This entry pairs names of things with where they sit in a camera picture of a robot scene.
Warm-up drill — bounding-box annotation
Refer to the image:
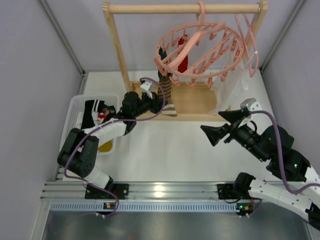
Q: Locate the teal sock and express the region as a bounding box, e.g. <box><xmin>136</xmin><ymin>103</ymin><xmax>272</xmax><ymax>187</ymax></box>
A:
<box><xmin>157</xmin><ymin>47</ymin><xmax>167</xmax><ymax>80</ymax></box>

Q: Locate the yellow sock in basket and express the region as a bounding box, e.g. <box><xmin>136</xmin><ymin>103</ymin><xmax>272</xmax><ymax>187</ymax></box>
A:
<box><xmin>98</xmin><ymin>140</ymin><xmax>113</xmax><ymax>153</ymax></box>

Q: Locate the brown striped sock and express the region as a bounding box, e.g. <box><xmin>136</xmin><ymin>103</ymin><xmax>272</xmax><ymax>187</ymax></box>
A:
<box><xmin>159</xmin><ymin>76</ymin><xmax>178</xmax><ymax>117</ymax></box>

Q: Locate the white plastic basket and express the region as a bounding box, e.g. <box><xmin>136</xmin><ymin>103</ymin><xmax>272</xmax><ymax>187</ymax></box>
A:
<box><xmin>60</xmin><ymin>93</ymin><xmax>120</xmax><ymax>147</ymax></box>

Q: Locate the black white-striped sock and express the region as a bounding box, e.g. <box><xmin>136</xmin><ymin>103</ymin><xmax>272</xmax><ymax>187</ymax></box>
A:
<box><xmin>81</xmin><ymin>99</ymin><xmax>106</xmax><ymax>129</ymax></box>

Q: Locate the pink clothes hanger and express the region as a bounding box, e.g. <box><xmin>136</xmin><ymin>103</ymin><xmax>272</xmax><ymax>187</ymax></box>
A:
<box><xmin>235</xmin><ymin>13</ymin><xmax>259</xmax><ymax>78</ymax></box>

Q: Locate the aluminium mounting rail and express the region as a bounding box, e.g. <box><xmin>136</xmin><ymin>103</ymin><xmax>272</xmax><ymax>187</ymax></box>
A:
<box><xmin>39</xmin><ymin>181</ymin><xmax>313</xmax><ymax>214</ymax></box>

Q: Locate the dark patterned socks pile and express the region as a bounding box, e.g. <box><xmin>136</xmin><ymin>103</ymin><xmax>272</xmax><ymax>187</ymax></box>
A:
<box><xmin>98</xmin><ymin>104</ymin><xmax>116</xmax><ymax>124</ymax></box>

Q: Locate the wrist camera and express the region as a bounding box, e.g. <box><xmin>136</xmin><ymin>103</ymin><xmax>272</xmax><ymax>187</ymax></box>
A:
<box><xmin>139</xmin><ymin>77</ymin><xmax>157</xmax><ymax>100</ymax></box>
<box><xmin>240</xmin><ymin>98</ymin><xmax>262</xmax><ymax>121</ymax></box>

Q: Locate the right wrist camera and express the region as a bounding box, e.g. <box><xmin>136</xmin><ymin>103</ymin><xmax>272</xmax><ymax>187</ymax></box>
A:
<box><xmin>240</xmin><ymin>98</ymin><xmax>262</xmax><ymax>121</ymax></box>

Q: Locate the pink round clip hanger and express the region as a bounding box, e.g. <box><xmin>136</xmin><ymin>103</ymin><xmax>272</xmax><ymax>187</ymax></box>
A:
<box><xmin>154</xmin><ymin>1</ymin><xmax>244</xmax><ymax>87</ymax></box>

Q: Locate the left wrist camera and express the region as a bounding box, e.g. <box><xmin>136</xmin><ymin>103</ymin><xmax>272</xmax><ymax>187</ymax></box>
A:
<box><xmin>139</xmin><ymin>77</ymin><xmax>157</xmax><ymax>100</ymax></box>

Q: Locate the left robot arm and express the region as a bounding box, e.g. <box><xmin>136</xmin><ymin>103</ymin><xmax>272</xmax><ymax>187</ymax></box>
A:
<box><xmin>57</xmin><ymin>91</ymin><xmax>165</xmax><ymax>192</ymax></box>

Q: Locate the white sheer garment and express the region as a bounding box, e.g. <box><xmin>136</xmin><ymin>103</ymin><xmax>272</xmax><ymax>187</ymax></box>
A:
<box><xmin>208</xmin><ymin>58</ymin><xmax>249</xmax><ymax>114</ymax></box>

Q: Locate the wooden clothes rack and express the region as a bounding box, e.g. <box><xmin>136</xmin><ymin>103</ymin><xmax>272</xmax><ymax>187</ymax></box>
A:
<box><xmin>102</xmin><ymin>0</ymin><xmax>269</xmax><ymax>122</ymax></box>

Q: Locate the red sock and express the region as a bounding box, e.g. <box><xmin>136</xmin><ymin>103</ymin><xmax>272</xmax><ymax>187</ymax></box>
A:
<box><xmin>177</xmin><ymin>34</ymin><xmax>189</xmax><ymax>73</ymax></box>

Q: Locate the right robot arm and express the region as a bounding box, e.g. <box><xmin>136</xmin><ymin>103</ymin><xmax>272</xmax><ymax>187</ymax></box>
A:
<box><xmin>200</xmin><ymin>108</ymin><xmax>320</xmax><ymax>230</ymax></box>

